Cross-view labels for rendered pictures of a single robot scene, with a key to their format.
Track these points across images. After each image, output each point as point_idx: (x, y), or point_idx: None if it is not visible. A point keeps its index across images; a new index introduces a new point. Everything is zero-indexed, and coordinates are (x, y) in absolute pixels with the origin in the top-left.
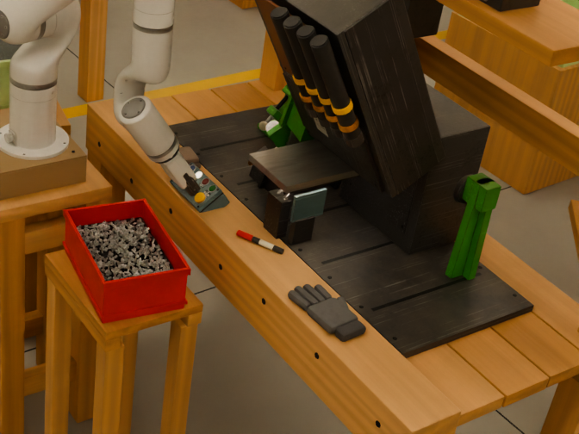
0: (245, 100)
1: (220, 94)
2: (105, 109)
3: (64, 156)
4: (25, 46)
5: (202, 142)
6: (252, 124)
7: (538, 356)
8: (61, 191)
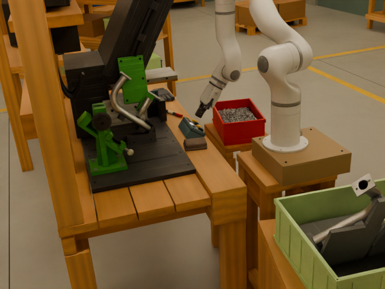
0: (114, 201)
1: (132, 206)
2: (233, 180)
3: (265, 136)
4: (291, 84)
5: (173, 159)
6: (129, 171)
7: None
8: None
